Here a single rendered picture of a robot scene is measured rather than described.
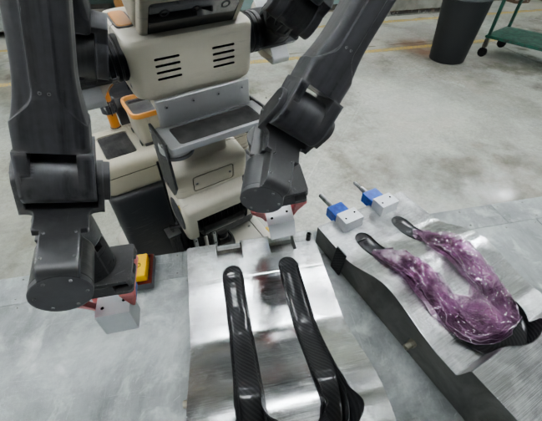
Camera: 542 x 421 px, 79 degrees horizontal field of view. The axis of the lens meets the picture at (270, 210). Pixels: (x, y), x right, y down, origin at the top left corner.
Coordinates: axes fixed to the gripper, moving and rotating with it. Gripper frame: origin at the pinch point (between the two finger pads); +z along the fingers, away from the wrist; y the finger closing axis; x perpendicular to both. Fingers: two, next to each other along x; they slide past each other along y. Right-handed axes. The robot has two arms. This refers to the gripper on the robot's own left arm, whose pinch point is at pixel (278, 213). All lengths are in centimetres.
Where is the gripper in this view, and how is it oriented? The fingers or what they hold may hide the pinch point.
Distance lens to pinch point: 61.8
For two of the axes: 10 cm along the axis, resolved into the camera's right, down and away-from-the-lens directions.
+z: 1.1, 5.7, 8.2
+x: -1.9, -8.0, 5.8
